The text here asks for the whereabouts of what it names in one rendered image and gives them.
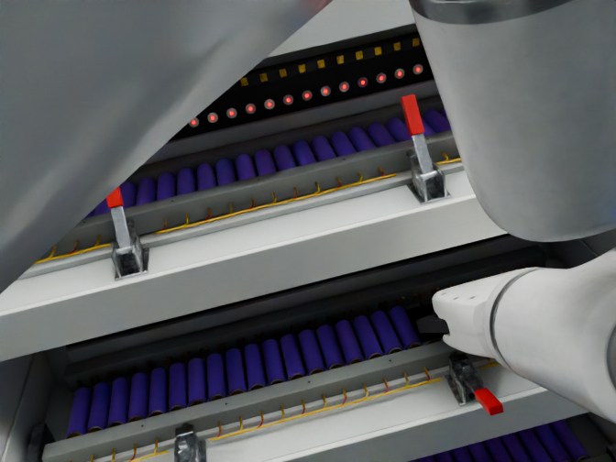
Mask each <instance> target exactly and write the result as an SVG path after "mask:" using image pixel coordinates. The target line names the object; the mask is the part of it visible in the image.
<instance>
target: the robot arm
mask: <svg viewBox="0 0 616 462"><path fill-rule="evenodd" d="M332 1H333V0H0V294H1V293H2V292H3V291H4V290H6V289H7V288H8V287H9V286H10V285H11V284H12V283H13V282H14V281H16V280H17V279H18V278H19V277H20V276H21V275H22V274H23V273H24V272H25V271H26V270H28V269H29V268H30V267H31V266H32V265H33V264H34V263H35V262H36V261H38V260H39V259H40V258H41V257H42V256H43V255H44V254H45V253H46V252H47V251H49V250H50V249H51V248H52V247H53V246H54V245H55V244H56V243H57V242H58V241H60V240H61V239H62V238H63V237H64V236H65V235H66V234H67V233H68V232H70V231H71V230H72V229H73V228H74V227H75V226H76V225H77V224H78V223H79V222H81V221H82V220H83V219H84V218H85V217H86V216H87V215H88V214H89V213H91V212H92V210H93V209H94V208H95V207H96V206H97V205H98V204H99V203H101V202H102V201H103V200H104V199H105V198H106V197H107V196H108V195H109V194H110V193H112V192H113V191H114V190H115V189H116V188H117V187H118V186H119V185H120V184H121V183H123V182H124V181H125V180H126V179H127V178H128V177H129V176H130V175H131V174H132V173H134V172H135V171H136V170H137V169H138V168H139V167H140V166H141V165H142V164H143V163H145V162H146V161H147V160H148V159H149V158H150V157H151V156H152V155H153V154H155V153H156V152H157V151H158V150H159V149H160V148H161V147H162V146H163V145H164V144H166V143H167V142H168V141H169V140H170V139H171V138H172V137H173V136H174V135H176V134H177V133H178V132H179V131H180V130H181V129H182V128H183V127H184V126H186V125H187V124H188V123H189V122H190V121H191V120H193V119H194V118H195V117H196V116H198V115H199V114H200V113H201V112H202V111H203V110H204V109H205V108H206V107H207V106H208V105H210V104H211V103H212V102H213V101H214V100H216V99H217V98H218V97H219V96H220V95H222V94H223V93H224V92H225V91H226V90H228V89H229V88H230V87H231V86H232V85H234V84H235V83H236V82H237V81H238V80H240V79H241V78H242V77H243V76H244V75H246V74H247V73H248V72H249V71H250V70H252V69H253V68H254V67H255V66H256V65H258V64H259V63H260V62H261V61H262V60H264V59H265V58H266V57H267V56H268V55H270V54H271V53H272V52H273V51H274V50H275V49H276V48H278V47H279V45H281V44H282V43H283V42H284V41H285V40H287V39H288V38H289V37H290V36H291V35H293V34H294V33H295V32H296V31H297V30H299V29H300V28H301V27H302V26H303V25H305V24H306V23H307V22H308V21H309V20H311V19H312V18H313V17H314V16H315V15H317V14H318V13H319V12H320V11H321V10H323V9H324V8H325V7H326V6H327V5H329V4H330V3H331V2H332ZM408 1H409V4H410V7H411V10H412V14H413V17H414V20H415V23H416V26H417V28H418V31H419V34H420V37H421V40H422V43H423V47H424V50H425V53H426V56H427V59H428V61H429V64H430V67H431V70H432V73H433V75H434V79H435V82H436V85H437V88H438V91H439V93H440V96H441V99H442V102H443V105H444V108H445V112H446V115H447V118H448V121H449V124H450V126H451V129H452V132H453V136H454V139H455V142H456V146H457V149H458V152H459V155H460V158H461V160H462V163H463V166H464V168H465V171H466V174H467V178H468V181H469V183H470V185H471V188H472V190H473V192H474V194H475V195H476V198H477V200H478V202H479V204H480V205H481V207H482V209H483V210H484V212H485V213H486V214H487V216H488V217H489V218H490V219H491V220H492V221H493V222H494V223H495V224H496V225H497V226H498V227H499V228H501V229H502V230H504V231H506V232H507V233H509V234H511V235H513V236H515V237H519V238H522V239H526V240H531V241H539V242H556V241H568V240H572V239H578V238H582V237H590V236H594V235H597V234H600V233H604V232H607V231H610V230H612V229H615V228H616V0H408ZM432 302H433V307H434V310H433V311H432V313H433V315H427V316H425V317H423V318H420V319H417V320H416V323H417V326H418V330H419V333H449V334H445V335H444V336H443V338H442V339H443V341H444V342H445V343H447V344H448V345H449V346H451V347H453V348H455V349H457V350H460V351H463V352H466V353H469V354H473V355H477V356H482V357H487V358H496V360H497V361H498V362H499V363H500V364H501V365H502V366H503V367H505V368H506V369H507V370H509V371H510V372H512V373H514V374H516V375H518V376H520V377H522V378H524V379H526V380H529V381H531V382H533V383H535V384H537V385H539V386H541V387H543V388H545V389H547V390H549V391H551V392H553V393H555V394H557V395H559V396H561V397H563V398H565V399H567V400H569V401H571V402H573V403H575V404H577V405H579V406H581V407H583V408H585V409H587V410H589V411H591V412H593V413H595V414H597V415H599V416H601V417H603V418H605V419H606V420H608V421H610V422H612V423H614V424H616V247H614V248H613V249H611V250H610V251H608V252H606V253H605V254H603V255H601V256H599V257H598V258H595V259H593V260H591V261H589V262H587V263H585V264H583V265H580V266H577V267H574V268H572V269H549V268H537V267H534V268H526V269H517V270H513V271H508V272H504V273H502V274H498V275H494V276H490V277H487V278H483V279H480V280H473V281H471V282H467V283H463V284H460V285H457V286H454V287H450V288H447V289H444V290H441V291H438V292H436V293H435V294H434V296H433V298H432Z"/></svg>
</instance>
